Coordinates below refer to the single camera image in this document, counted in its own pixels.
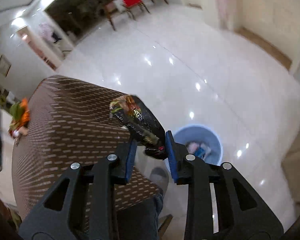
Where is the black snack bag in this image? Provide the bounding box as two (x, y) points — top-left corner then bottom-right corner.
(109, 94), (168, 160)

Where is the blue plastic trash bin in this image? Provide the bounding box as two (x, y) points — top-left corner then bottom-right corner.
(164, 124), (224, 176)

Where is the brown dotted tablecloth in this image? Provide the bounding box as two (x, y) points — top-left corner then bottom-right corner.
(12, 75), (163, 218)

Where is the orange snack bag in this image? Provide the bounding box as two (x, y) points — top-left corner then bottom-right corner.
(18, 98), (30, 127)

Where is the green plush toy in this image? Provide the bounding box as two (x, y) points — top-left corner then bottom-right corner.
(10, 102), (24, 122)

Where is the white panel door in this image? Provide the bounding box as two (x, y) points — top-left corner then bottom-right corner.
(242, 0), (300, 61)

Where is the framed wall picture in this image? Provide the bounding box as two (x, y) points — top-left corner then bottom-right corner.
(0, 55), (11, 77)

